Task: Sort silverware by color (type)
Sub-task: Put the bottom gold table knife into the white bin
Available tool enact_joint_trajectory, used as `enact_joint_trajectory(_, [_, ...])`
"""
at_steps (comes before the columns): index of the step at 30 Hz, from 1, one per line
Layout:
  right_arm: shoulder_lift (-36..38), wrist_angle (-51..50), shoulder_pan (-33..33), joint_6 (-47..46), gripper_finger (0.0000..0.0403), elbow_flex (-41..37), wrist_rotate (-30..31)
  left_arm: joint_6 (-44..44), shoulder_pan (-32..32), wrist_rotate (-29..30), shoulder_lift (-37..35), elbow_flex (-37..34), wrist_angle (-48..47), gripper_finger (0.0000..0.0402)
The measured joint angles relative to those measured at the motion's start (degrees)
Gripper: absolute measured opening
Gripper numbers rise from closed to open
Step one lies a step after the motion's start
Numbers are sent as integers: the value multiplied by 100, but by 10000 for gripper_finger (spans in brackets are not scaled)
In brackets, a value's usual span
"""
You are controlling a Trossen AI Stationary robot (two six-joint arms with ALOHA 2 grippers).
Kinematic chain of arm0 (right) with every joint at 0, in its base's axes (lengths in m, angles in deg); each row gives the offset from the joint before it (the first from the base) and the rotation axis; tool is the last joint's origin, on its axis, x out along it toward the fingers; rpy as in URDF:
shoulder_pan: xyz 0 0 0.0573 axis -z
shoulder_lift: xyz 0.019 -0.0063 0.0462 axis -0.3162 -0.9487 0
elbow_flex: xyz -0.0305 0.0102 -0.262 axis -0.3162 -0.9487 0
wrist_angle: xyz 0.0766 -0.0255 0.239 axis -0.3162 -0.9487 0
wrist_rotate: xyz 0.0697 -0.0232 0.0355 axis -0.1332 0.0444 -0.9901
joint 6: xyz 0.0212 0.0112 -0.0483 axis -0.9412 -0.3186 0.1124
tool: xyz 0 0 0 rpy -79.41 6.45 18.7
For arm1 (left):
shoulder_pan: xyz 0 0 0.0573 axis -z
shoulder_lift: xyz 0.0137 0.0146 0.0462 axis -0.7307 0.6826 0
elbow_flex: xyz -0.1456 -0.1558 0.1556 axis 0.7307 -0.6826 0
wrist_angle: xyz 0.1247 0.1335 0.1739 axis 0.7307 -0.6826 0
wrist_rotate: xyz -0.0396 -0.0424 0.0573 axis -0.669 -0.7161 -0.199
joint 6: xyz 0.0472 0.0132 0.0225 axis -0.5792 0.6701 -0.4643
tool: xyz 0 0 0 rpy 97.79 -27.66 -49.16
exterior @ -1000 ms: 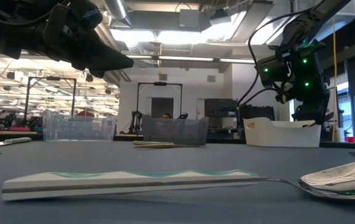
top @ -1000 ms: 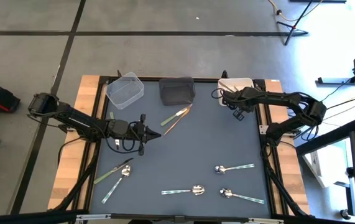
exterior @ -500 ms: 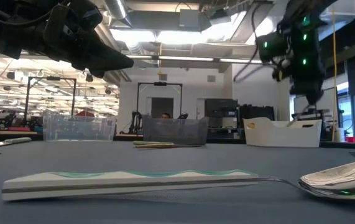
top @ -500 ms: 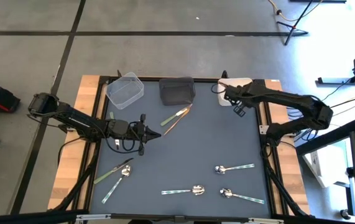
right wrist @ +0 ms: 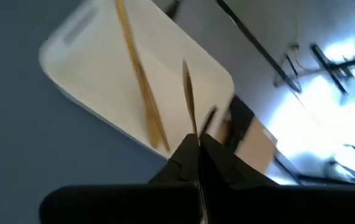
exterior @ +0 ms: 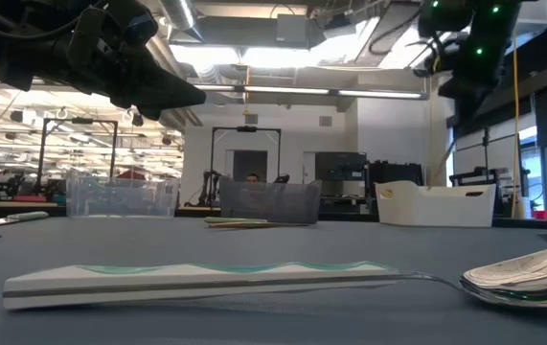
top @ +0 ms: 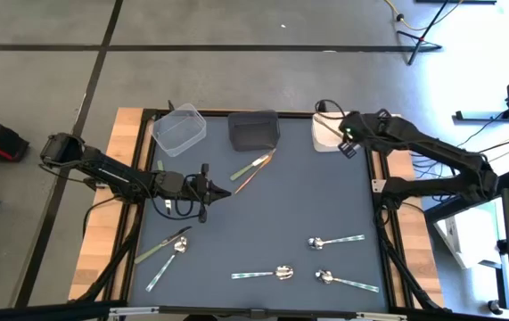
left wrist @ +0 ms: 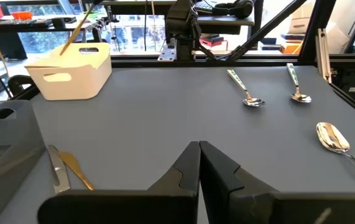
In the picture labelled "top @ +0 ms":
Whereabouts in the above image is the black stand base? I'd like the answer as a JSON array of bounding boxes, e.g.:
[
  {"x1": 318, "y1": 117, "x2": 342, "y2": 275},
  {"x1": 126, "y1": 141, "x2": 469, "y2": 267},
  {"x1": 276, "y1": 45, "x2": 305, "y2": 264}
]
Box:
[{"x1": 453, "y1": 110, "x2": 509, "y2": 122}]

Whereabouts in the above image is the grey plastic bin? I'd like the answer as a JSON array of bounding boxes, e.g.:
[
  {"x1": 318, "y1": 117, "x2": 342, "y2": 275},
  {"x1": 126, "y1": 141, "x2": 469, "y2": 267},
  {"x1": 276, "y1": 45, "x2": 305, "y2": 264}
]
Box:
[{"x1": 227, "y1": 110, "x2": 281, "y2": 152}]

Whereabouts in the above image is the white plastic bin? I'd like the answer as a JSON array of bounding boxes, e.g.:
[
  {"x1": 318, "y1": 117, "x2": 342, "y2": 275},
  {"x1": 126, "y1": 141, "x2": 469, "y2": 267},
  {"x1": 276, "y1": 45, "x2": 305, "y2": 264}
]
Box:
[{"x1": 310, "y1": 111, "x2": 362, "y2": 153}]

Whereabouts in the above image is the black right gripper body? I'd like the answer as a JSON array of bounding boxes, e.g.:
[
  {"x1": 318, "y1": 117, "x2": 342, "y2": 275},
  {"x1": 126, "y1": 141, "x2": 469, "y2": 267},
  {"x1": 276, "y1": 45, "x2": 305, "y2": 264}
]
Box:
[{"x1": 337, "y1": 110, "x2": 374, "y2": 160}]

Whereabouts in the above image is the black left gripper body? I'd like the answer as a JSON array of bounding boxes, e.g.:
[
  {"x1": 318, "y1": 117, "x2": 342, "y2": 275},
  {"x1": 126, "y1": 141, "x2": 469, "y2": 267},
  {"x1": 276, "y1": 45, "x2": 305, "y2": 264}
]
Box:
[{"x1": 185, "y1": 162, "x2": 216, "y2": 224}]

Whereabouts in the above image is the steel spoon white-teal handle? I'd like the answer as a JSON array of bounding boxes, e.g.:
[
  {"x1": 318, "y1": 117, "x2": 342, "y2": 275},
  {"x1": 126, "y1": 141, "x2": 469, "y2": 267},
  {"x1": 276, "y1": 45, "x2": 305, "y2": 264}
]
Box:
[
  {"x1": 230, "y1": 265, "x2": 295, "y2": 281},
  {"x1": 307, "y1": 234, "x2": 366, "y2": 251},
  {"x1": 145, "y1": 235, "x2": 189, "y2": 293},
  {"x1": 315, "y1": 268, "x2": 381, "y2": 294}
]

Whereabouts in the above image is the green-handled steel knife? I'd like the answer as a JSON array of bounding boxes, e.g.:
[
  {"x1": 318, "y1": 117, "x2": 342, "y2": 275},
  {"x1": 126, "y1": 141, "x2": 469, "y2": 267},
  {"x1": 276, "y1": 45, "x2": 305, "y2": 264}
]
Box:
[
  {"x1": 229, "y1": 152, "x2": 271, "y2": 182},
  {"x1": 134, "y1": 226, "x2": 193, "y2": 265},
  {"x1": 155, "y1": 159, "x2": 173, "y2": 216}
]

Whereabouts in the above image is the black tripod stand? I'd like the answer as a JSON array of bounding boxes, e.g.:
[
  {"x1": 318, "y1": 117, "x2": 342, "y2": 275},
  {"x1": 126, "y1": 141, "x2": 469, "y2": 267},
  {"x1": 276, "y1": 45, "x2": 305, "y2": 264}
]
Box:
[{"x1": 395, "y1": 0, "x2": 452, "y2": 67}]

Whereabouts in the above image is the white box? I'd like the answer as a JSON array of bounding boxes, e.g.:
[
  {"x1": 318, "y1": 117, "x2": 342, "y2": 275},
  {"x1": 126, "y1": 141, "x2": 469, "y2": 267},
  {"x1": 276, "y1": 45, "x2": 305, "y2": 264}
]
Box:
[{"x1": 433, "y1": 200, "x2": 505, "y2": 270}]

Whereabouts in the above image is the clear plastic bin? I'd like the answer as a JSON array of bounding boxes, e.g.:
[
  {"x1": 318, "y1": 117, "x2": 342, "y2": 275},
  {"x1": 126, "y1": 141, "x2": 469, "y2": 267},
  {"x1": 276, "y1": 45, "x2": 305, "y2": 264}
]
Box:
[{"x1": 151, "y1": 103, "x2": 208, "y2": 158}]

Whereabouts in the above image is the black table frame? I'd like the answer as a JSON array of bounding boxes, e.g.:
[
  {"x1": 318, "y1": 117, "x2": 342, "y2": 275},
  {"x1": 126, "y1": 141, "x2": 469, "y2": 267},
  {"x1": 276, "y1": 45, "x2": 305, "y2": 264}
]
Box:
[{"x1": 69, "y1": 106, "x2": 447, "y2": 321}]

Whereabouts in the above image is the wooden table side board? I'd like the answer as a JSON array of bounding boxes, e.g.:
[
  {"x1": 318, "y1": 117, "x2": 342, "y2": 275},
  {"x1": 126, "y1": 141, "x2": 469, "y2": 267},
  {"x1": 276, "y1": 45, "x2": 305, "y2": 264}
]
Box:
[
  {"x1": 369, "y1": 113, "x2": 445, "y2": 309},
  {"x1": 69, "y1": 106, "x2": 146, "y2": 302}
]

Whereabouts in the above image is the aluminium extrusion bar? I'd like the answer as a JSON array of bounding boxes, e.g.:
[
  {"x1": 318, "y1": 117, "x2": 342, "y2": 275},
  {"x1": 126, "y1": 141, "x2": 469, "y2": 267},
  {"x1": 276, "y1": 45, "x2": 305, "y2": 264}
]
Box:
[{"x1": 109, "y1": 305, "x2": 409, "y2": 321}]

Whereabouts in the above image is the yellow extension cable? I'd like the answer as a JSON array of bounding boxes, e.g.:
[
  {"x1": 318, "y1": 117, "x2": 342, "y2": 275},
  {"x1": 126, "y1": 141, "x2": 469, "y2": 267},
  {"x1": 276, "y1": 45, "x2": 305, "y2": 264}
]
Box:
[{"x1": 383, "y1": 0, "x2": 465, "y2": 32}]

